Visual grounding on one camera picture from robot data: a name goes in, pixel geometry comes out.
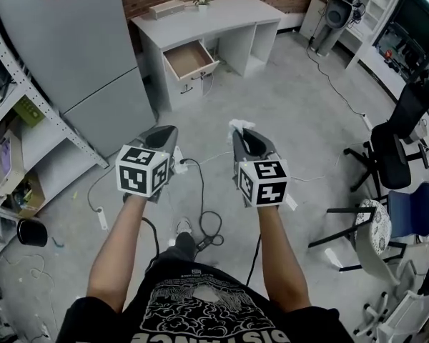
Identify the white paper item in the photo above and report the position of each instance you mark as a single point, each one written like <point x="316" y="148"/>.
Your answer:
<point x="240" y="124"/>

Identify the grey metal shelf rack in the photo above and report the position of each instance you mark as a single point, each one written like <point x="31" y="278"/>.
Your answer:
<point x="53" y="120"/>

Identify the grey refrigerator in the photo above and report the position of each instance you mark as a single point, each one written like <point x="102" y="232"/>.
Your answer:
<point x="75" y="59"/>

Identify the blue chair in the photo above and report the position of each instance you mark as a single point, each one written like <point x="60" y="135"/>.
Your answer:
<point x="418" y="209"/>

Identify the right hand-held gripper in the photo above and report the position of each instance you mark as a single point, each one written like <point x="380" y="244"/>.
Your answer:
<point x="264" y="182"/>

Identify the white shelf unit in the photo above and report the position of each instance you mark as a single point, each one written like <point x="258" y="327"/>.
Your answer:
<point x="364" y="20"/>

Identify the person's white shoe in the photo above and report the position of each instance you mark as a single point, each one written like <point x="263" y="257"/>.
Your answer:
<point x="184" y="224"/>

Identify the white desk drawer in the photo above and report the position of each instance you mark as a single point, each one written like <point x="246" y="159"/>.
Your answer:
<point x="189" y="60"/>

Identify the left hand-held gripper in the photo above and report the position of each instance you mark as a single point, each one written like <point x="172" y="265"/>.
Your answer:
<point x="143" y="172"/>

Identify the brown cardboard box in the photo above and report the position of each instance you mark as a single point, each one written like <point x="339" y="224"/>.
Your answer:
<point x="32" y="195"/>

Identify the person's black printed t-shirt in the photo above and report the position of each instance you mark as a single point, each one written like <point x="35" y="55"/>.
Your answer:
<point x="200" y="306"/>

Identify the person's left forearm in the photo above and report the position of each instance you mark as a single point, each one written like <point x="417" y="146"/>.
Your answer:
<point x="118" y="256"/>

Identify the light wooden box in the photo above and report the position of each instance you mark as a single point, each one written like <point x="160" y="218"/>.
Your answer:
<point x="166" y="10"/>

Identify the patterned cushion stool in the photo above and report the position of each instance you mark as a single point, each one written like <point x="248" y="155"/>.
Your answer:
<point x="375" y="227"/>

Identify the white office chair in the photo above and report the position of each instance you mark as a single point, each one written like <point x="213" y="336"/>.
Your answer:
<point x="407" y="309"/>

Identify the green box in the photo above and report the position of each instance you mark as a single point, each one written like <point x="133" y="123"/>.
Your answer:
<point x="28" y="112"/>

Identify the person's right forearm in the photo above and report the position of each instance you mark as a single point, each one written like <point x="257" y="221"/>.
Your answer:
<point x="280" y="256"/>

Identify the black power adapter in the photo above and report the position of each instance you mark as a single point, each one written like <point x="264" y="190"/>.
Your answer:
<point x="203" y="244"/>

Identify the black office chair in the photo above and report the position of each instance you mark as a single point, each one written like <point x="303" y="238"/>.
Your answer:
<point x="393" y="155"/>

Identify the black bucket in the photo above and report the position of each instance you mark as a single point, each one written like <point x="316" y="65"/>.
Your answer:
<point x="32" y="232"/>

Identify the green floor scrap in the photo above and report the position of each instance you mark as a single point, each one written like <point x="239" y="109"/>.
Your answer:
<point x="57" y="243"/>

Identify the white and purple box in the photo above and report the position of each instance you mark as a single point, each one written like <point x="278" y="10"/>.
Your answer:
<point x="7" y="159"/>

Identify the person's dark trouser leg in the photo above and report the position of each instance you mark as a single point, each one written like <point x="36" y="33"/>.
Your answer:
<point x="180" y="247"/>

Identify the white desk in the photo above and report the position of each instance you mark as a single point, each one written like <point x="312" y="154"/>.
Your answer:
<point x="218" y="21"/>

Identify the white power strip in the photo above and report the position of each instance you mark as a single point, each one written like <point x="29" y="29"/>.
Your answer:
<point x="366" y="121"/>
<point x="180" y="161"/>
<point x="102" y="219"/>

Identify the small potted plant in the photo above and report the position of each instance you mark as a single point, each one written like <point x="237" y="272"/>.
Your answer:
<point x="203" y="1"/>

